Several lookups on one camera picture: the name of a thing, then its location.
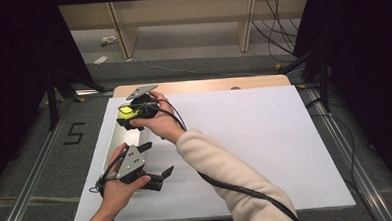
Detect black floor cable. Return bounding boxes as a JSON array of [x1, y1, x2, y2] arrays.
[[306, 95, 377, 220]]

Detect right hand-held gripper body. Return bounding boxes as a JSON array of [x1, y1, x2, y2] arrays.
[[125, 84, 160, 121]]

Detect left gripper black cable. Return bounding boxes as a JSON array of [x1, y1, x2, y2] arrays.
[[87, 150, 132, 198]]

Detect person's right hand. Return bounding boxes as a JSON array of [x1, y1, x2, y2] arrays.
[[128, 89, 188, 147]]

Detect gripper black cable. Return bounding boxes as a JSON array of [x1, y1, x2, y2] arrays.
[[87, 150, 132, 198], [146, 92, 304, 221]]

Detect person's left hand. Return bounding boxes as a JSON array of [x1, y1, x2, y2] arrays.
[[98, 142, 153, 214]]

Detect aluminium floor rail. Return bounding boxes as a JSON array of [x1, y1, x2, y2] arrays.
[[302, 83, 392, 221], [0, 98, 81, 221]]

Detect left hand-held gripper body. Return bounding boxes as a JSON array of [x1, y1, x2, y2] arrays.
[[114, 143, 165, 194]]

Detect wooden shelf unit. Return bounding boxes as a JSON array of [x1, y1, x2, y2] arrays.
[[58, 0, 313, 62]]

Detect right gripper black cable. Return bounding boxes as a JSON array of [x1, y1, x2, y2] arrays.
[[146, 92, 304, 221]]

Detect white paper scrap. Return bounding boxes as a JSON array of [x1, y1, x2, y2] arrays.
[[92, 54, 110, 66]]

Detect yellow ball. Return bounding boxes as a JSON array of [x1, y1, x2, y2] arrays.
[[118, 106, 139, 122]]

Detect hanging black cables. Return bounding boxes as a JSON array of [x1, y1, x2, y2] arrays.
[[249, 0, 304, 65]]

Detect black tripod stand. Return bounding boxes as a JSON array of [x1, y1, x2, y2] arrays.
[[276, 46, 332, 115], [44, 63, 110, 131]]

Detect white plastic bin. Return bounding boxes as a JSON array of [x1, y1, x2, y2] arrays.
[[98, 101, 153, 176]]

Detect short aluminium rail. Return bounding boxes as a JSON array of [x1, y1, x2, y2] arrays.
[[74, 88, 115, 98]]

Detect white floor cable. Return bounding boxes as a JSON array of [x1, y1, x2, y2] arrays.
[[141, 55, 261, 83]]

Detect small white floor device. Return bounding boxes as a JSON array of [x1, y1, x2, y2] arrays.
[[100, 35, 119, 48]]

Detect white board sheet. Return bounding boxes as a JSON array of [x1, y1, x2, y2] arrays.
[[67, 83, 357, 221]]

